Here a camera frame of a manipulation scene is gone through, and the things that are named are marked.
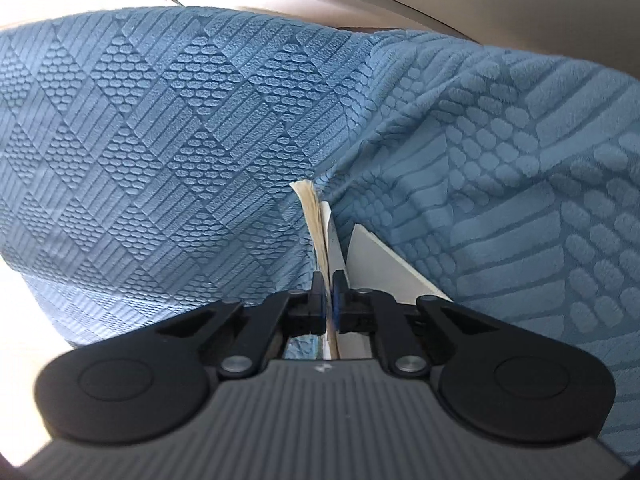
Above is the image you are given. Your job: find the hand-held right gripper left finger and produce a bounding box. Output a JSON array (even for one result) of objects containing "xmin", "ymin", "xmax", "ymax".
[{"xmin": 150, "ymin": 270, "xmax": 327, "ymax": 379}]

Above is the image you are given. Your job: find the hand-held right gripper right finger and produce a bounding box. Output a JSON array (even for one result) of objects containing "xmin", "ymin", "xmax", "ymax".
[{"xmin": 331, "ymin": 270, "xmax": 507, "ymax": 378}]

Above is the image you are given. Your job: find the large white paper sheet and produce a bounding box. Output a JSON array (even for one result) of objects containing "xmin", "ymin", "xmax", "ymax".
[{"xmin": 290, "ymin": 180, "xmax": 333, "ymax": 361}]

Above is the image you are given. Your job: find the blue textured floor chair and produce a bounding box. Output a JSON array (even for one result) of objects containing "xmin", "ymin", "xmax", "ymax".
[
  {"xmin": 0, "ymin": 6, "xmax": 481, "ymax": 351},
  {"xmin": 320, "ymin": 30, "xmax": 640, "ymax": 461}
]

